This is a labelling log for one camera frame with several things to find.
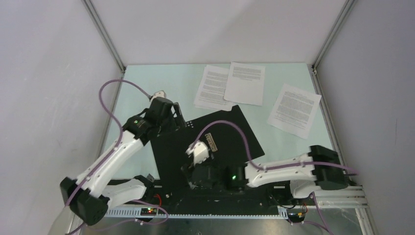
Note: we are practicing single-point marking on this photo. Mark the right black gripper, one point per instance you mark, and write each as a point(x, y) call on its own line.
point(188, 168)

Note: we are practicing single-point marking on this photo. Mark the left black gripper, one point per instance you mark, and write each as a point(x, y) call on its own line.
point(180, 123)

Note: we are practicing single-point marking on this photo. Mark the metal folder clip mechanism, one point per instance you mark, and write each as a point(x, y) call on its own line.
point(211, 142)

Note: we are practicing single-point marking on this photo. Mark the red black clip folder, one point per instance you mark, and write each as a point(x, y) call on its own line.
point(226, 149)

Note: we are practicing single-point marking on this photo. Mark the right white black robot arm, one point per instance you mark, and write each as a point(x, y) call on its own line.
point(320, 168)

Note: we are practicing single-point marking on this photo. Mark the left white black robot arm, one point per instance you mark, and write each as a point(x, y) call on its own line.
point(89, 196)

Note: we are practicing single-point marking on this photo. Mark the left printed paper sheet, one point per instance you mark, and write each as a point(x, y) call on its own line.
point(210, 94)

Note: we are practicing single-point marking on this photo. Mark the printed paper sheet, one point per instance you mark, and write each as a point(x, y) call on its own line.
point(245, 84)
point(294, 111)
point(210, 94)

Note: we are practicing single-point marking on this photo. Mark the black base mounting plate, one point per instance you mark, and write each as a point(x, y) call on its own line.
point(176, 196)

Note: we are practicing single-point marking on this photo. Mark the middle printed paper sheet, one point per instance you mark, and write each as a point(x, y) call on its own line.
point(245, 84)

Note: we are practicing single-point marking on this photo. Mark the left controller board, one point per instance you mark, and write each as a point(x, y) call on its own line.
point(148, 211)

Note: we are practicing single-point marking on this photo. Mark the controller board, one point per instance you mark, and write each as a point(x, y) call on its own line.
point(148, 211)
point(293, 218)

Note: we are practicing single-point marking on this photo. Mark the right controller board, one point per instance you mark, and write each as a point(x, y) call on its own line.
point(293, 218)

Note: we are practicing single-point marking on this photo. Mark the right printed paper sheet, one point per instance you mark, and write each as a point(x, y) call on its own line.
point(294, 111)

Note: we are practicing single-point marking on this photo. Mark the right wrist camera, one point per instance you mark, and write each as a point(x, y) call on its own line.
point(198, 152)

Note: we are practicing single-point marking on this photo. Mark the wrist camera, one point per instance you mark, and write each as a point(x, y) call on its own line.
point(198, 152)
point(158, 94)

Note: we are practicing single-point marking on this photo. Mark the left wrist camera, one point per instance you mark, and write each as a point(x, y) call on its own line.
point(158, 94)

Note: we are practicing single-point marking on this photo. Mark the slotted cable duct rail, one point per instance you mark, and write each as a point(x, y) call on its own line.
point(134, 212)

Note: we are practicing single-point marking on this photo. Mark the aluminium frame profile left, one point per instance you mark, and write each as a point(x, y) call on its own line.
point(102, 31)

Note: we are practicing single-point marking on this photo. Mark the aluminium frame profile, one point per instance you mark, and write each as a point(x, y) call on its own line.
point(102, 31)
point(334, 31)

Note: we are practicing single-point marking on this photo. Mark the aluminium frame profile right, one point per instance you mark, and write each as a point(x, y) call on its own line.
point(334, 31)

